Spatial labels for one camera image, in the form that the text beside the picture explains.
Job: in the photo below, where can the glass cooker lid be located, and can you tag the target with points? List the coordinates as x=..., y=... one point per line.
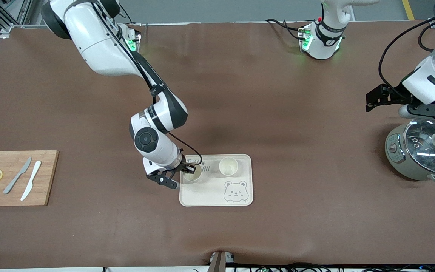
x=425, y=151

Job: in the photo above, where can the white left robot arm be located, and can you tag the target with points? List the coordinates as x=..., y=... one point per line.
x=321, y=47

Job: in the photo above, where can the sage green electric cooker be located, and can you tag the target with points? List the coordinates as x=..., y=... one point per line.
x=398, y=158

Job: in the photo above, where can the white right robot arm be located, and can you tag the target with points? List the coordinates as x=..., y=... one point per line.
x=96, y=41

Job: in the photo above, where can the aluminium frame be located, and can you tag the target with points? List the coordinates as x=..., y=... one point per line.
x=4, y=20

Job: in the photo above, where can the grey plastic knife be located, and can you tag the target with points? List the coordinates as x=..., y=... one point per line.
x=17, y=175

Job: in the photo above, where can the white plastic cup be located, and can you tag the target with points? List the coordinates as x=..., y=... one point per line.
x=193, y=177
x=228, y=168

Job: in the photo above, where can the wooden cutting board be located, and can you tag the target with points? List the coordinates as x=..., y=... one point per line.
x=13, y=198

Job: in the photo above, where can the white plastic knife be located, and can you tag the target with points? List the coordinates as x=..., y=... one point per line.
x=32, y=179

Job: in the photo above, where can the brown table cover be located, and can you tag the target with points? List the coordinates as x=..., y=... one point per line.
x=278, y=113

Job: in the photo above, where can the table edge camera mount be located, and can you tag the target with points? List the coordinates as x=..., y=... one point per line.
x=217, y=262

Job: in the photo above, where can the cream tray with bear print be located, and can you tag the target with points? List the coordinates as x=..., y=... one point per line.
x=210, y=192

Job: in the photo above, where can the black right camera bracket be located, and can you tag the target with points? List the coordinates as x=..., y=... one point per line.
x=162, y=179

